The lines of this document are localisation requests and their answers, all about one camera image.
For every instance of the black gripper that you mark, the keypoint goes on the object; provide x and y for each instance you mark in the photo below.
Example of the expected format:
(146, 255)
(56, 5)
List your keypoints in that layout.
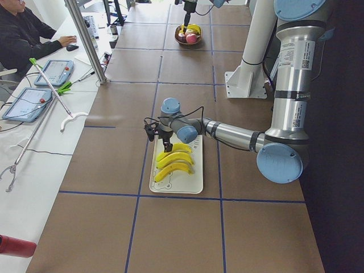
(187, 9)
(165, 136)

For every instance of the yellow banana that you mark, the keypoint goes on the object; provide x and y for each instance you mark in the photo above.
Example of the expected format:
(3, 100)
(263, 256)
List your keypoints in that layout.
(193, 29)
(177, 147)
(175, 157)
(179, 166)

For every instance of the brown wicker basket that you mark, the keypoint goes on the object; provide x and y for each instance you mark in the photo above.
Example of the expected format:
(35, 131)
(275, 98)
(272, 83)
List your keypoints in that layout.
(178, 30)

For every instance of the dark purple fruit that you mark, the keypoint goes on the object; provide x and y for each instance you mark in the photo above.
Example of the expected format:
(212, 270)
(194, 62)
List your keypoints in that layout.
(181, 37)

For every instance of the red pink apple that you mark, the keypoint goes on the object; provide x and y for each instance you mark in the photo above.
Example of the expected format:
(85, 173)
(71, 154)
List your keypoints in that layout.
(191, 38)

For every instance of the white bear tray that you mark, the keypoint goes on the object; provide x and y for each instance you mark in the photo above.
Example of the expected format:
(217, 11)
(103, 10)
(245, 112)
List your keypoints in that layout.
(179, 181)

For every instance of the black computer mouse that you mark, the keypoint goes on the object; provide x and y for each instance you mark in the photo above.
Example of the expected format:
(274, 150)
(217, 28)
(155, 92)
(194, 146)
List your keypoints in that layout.
(71, 47)

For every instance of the teach pendant far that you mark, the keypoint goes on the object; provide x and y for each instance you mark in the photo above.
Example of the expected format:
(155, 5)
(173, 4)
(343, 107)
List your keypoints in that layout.
(58, 71)

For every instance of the teach pendant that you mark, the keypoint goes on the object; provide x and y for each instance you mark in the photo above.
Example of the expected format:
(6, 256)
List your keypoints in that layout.
(58, 71)
(28, 105)

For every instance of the teach pendant near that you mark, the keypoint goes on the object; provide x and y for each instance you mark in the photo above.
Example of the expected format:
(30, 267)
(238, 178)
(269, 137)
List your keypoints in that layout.
(28, 105)

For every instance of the seated person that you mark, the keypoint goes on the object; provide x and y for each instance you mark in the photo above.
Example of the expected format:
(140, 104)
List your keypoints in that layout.
(21, 31)

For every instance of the red fire extinguisher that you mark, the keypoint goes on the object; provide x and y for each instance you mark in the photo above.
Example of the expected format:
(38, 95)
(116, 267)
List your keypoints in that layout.
(17, 247)

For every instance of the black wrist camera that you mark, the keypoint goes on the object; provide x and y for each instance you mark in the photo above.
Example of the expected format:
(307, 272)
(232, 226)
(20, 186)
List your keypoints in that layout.
(151, 129)

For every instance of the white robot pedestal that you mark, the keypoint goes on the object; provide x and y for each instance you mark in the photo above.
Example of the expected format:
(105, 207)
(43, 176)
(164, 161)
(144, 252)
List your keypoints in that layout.
(247, 81)

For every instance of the aluminium frame post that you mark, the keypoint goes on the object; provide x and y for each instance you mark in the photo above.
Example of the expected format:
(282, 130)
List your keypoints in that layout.
(86, 40)

